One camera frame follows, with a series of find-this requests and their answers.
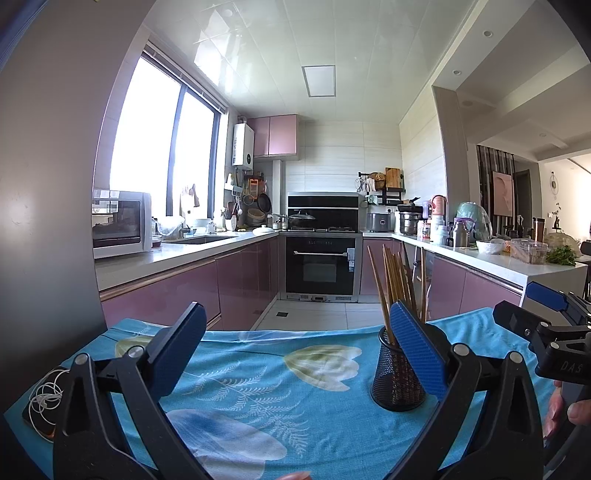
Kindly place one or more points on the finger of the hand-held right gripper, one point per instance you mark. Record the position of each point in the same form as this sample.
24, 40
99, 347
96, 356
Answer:
547, 295
517, 318

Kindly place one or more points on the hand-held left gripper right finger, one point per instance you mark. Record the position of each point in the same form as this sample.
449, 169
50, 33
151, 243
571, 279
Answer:
415, 341

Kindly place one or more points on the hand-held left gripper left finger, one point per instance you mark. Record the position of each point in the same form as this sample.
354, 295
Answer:
178, 350

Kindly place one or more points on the black mesh utensil holder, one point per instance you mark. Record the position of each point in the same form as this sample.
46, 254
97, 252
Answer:
392, 383

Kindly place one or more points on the bunch of wooden chopsticks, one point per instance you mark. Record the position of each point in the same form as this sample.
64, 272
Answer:
393, 286

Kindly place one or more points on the person's right hand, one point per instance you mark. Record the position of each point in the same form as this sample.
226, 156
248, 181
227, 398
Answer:
579, 411

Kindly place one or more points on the person's left hand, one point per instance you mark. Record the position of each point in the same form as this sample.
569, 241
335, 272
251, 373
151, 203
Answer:
295, 477

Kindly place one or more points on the green leafy vegetables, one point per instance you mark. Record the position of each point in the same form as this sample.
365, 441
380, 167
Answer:
561, 256

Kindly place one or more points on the clear plastic food container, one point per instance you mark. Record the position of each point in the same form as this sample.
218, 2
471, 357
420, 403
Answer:
528, 251

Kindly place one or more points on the pink base cabinets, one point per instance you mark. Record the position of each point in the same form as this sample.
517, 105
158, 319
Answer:
471, 286
184, 286

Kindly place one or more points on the dark tumbler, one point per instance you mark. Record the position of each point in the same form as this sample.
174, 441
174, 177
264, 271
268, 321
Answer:
538, 229

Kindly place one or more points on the white bowl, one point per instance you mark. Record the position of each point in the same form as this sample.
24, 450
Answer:
488, 248

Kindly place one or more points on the blue floral tablecloth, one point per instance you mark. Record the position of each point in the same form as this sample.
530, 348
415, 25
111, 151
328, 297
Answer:
258, 369

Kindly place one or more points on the steel thermos bottle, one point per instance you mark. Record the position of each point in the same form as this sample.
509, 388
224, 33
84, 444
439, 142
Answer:
459, 233

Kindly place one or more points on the pale green plastic bag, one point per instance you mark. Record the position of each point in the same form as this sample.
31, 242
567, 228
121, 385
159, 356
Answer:
473, 217

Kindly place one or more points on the kitchen sink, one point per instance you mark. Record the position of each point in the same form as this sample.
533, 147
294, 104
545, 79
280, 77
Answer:
205, 239

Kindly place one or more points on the stainless steel pot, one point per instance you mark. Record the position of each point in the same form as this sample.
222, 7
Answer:
409, 222

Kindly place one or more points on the black built-in oven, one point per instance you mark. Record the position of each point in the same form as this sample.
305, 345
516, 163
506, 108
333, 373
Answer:
321, 267

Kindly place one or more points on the silver rice cooker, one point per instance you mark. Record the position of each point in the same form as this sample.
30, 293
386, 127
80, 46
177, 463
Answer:
381, 222

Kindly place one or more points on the pink kettle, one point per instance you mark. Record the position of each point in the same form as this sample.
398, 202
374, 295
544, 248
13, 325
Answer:
438, 207

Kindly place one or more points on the white microwave oven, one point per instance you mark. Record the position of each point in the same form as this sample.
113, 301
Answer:
120, 226

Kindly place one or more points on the striped dark curtain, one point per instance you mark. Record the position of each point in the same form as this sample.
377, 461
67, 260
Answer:
484, 168

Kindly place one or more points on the white lidded dish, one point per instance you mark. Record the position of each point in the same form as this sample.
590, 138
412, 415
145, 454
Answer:
263, 229

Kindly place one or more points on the wooden cutting board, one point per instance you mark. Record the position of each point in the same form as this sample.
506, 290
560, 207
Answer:
392, 177

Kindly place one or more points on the black range hood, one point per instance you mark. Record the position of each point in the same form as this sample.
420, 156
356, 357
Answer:
323, 203

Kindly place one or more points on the black wok with lid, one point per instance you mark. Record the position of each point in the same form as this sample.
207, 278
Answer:
301, 220

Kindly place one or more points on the hanging frying pan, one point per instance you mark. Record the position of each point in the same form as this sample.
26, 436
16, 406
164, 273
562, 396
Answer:
264, 202

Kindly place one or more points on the large kitchen window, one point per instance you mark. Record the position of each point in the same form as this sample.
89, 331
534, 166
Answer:
147, 138

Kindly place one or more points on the square ceiling light panel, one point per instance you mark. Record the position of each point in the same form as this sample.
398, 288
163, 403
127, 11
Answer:
318, 81

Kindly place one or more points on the framed wall painting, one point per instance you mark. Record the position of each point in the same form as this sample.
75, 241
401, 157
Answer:
502, 194

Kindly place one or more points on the black wall rack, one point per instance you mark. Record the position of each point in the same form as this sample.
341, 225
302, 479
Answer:
385, 194

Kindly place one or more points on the white wall water heater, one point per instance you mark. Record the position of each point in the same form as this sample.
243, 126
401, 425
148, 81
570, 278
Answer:
243, 145

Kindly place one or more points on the pink wall cabinet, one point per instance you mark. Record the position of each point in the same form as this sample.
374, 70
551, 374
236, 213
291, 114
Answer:
277, 136

